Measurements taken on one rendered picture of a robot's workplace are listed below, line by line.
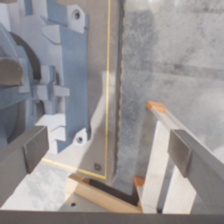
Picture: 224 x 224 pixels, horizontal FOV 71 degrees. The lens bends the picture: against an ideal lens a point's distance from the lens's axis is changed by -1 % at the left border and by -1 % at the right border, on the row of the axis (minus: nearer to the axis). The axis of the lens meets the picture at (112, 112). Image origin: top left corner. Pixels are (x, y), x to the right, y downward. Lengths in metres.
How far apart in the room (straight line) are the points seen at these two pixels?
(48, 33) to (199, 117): 0.79
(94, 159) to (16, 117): 0.40
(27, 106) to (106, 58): 0.32
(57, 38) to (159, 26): 0.57
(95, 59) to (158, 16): 0.45
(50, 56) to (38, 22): 0.10
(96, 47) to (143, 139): 0.62
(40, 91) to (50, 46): 0.16
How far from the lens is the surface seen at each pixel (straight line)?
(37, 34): 0.58
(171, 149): 0.16
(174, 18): 0.94
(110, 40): 0.60
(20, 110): 0.47
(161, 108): 0.85
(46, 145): 0.17
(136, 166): 1.12
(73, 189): 1.25
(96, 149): 0.72
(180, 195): 0.64
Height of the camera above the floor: 0.91
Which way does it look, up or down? 64 degrees down
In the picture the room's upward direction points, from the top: 124 degrees counter-clockwise
